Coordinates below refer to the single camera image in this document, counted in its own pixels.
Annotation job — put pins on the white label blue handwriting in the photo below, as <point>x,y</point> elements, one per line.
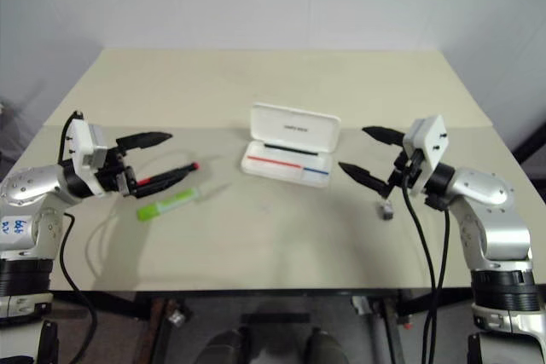
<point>15,232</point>

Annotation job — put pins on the grey metal table leg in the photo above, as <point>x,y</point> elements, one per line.
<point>379,330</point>

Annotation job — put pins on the white open pencil case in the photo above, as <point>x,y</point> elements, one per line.
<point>294,155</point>

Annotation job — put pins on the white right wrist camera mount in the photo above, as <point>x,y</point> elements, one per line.
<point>433,142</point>

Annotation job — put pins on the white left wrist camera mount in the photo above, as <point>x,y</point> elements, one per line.
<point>81,142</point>

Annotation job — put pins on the rusty brown bar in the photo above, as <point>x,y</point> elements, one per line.
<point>160,330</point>

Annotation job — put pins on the black and red pen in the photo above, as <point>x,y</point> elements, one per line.
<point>175,172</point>

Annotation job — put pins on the green highlighter clear cap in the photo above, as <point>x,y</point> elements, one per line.
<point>164,207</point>

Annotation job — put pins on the black stand leg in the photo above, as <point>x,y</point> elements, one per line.
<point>531,142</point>

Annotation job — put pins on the dark rounded shape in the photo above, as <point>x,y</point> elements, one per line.
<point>228,347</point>
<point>326,347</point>

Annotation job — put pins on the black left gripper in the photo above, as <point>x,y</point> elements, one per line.
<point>112,176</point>

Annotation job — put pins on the small grey eraser block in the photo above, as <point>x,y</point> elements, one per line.
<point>386,209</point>

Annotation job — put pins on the black table frame bar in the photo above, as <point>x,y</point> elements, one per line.
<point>102,302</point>

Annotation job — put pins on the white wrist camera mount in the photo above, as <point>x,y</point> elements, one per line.
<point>433,142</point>
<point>81,142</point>

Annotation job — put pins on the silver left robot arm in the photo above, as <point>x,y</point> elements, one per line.
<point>30,185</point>

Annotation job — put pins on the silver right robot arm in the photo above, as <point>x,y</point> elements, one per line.
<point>482,189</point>

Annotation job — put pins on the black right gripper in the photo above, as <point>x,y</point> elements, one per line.
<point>405,170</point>

